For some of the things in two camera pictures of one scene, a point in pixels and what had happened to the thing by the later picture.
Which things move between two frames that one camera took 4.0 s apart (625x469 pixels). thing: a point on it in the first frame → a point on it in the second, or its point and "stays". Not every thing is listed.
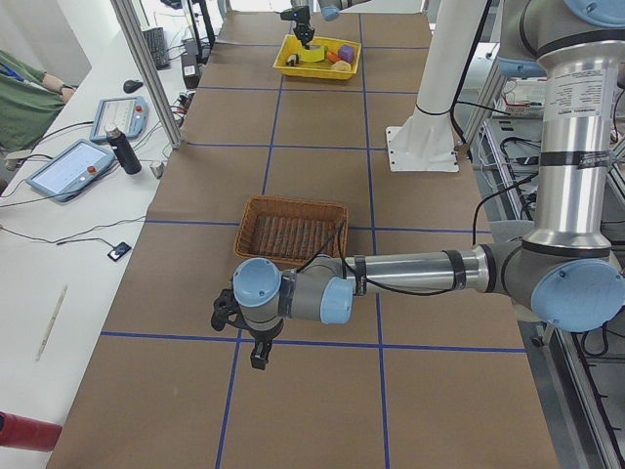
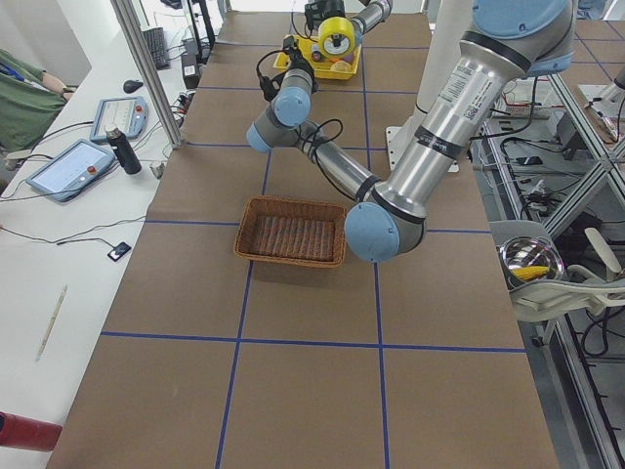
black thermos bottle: (123, 151) stays
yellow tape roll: (315, 53) → (337, 25)
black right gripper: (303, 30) → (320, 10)
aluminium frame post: (154, 82) stays
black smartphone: (118, 251) stays
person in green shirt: (30, 102) stays
